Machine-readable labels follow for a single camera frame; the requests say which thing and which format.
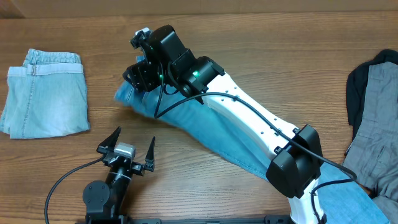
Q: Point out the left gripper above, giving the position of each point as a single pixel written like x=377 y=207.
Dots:
x=139 y=169

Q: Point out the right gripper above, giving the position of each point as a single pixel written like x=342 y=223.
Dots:
x=138 y=76

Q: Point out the blue denim jeans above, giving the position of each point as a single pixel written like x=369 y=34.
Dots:
x=342 y=203

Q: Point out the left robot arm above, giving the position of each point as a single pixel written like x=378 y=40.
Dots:
x=104 y=199

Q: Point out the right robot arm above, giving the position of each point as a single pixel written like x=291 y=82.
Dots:
x=295 y=154

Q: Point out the folded light blue jeans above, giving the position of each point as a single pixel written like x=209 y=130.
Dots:
x=47 y=97

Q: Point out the grey cargo pants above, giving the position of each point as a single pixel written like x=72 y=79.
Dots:
x=373 y=153

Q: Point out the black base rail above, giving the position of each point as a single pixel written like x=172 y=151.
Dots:
x=268 y=219

